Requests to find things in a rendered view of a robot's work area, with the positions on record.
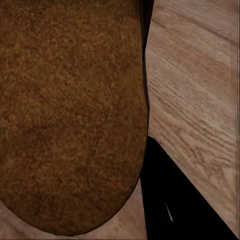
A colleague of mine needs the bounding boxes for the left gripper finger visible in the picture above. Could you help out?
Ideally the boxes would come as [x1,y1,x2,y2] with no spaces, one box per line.
[140,136,239,240]

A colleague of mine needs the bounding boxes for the sandal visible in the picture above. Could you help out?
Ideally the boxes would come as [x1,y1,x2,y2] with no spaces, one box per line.
[0,0,155,237]

